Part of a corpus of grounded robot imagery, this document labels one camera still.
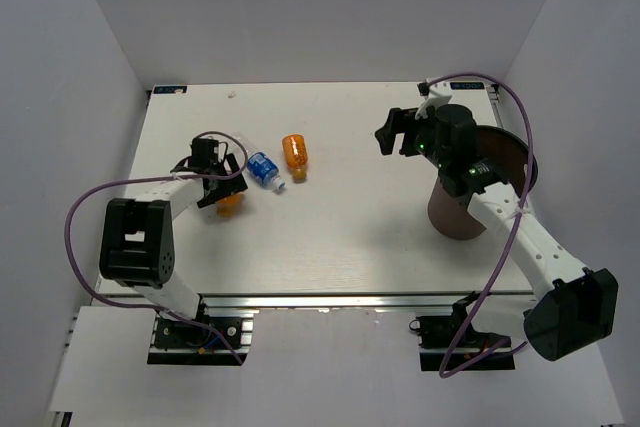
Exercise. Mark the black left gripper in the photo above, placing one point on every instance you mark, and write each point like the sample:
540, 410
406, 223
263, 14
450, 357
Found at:
231, 186

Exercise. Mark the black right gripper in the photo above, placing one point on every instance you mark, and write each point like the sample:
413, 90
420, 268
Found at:
396, 123

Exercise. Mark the orange bottle with barcode label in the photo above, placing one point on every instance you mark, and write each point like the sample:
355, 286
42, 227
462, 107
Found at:
229, 206

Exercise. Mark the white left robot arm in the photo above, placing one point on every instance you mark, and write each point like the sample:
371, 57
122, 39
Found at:
137, 249

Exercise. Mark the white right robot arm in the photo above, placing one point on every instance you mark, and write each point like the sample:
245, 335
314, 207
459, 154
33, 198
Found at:
572, 307

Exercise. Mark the dark brown round bin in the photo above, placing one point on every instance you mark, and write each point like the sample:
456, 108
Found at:
505, 154

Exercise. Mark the clear bottle with blue label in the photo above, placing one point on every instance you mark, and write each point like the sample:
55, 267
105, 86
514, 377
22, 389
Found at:
260, 166

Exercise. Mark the blue sticker right corner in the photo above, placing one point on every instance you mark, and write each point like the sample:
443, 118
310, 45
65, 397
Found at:
467, 85

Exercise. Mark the blue sticker corner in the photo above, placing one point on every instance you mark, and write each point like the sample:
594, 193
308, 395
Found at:
169, 90
467, 85

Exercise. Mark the blue sticker left corner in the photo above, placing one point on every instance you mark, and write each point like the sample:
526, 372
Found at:
169, 90

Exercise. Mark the orange bottle with patterned label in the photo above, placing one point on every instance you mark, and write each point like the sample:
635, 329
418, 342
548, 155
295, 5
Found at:
296, 156

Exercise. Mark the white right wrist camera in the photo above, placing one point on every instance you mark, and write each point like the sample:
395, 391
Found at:
434, 94

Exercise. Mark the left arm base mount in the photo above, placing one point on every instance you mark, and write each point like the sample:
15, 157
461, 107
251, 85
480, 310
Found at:
175, 343

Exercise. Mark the aluminium table front rail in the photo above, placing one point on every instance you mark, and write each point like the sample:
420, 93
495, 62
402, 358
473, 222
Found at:
411, 301

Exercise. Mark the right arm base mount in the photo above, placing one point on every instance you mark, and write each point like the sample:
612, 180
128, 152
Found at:
435, 333

